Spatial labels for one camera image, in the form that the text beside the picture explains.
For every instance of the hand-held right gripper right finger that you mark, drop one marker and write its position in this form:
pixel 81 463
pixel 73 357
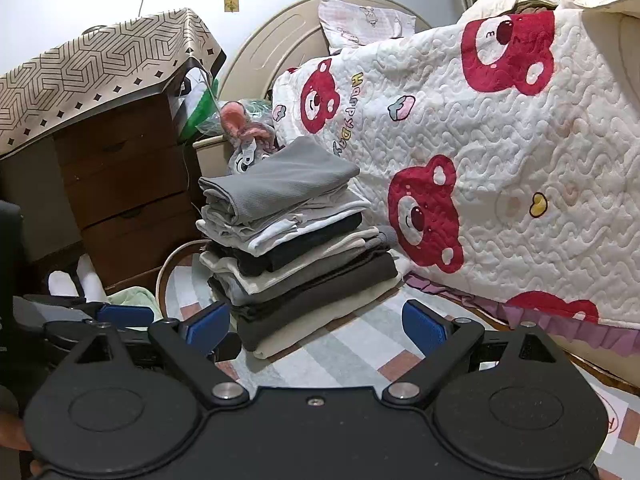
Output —
pixel 422 327

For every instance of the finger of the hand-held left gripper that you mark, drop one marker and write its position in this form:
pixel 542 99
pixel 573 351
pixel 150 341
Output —
pixel 229 347
pixel 125 315

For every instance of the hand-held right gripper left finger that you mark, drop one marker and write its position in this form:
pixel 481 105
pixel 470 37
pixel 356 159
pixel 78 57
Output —
pixel 210 327

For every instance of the grey ribbed garment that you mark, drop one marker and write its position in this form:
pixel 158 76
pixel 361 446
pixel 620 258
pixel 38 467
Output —
pixel 280 180

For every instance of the stack of folded clothes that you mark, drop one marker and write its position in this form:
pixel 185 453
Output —
pixel 300 280

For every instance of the light green blanket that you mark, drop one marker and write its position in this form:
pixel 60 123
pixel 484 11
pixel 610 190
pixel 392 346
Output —
pixel 132 302

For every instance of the white cloth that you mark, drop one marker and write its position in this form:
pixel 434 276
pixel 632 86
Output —
pixel 80 280

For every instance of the white round hoop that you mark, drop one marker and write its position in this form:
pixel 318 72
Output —
pixel 167 270

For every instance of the wooden drawer cabinet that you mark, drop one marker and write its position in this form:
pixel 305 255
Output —
pixel 125 185

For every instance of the cream nightstand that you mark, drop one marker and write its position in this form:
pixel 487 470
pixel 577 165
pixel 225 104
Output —
pixel 212 157

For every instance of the wooden bed base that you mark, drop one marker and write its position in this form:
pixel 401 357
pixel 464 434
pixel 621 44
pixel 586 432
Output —
pixel 590 360

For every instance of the grey plush toy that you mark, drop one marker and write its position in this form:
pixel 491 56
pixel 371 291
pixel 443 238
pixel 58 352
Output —
pixel 250 157

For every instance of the white quilt with red bears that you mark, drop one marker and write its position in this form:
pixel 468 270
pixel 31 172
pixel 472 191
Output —
pixel 500 135

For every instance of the pink plush toy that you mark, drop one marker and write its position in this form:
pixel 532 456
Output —
pixel 240 120

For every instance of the green plastic bag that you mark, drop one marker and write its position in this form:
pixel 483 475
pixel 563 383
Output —
pixel 197 105

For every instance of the geometric patterned tablecloth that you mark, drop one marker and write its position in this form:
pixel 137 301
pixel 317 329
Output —
pixel 100 70

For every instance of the cream bed headboard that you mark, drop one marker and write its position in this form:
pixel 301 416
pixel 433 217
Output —
pixel 280 40

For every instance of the white printed pillow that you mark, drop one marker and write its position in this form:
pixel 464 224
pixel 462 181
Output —
pixel 360 20

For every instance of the small yellow wall sticker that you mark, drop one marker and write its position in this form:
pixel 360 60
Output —
pixel 231 4

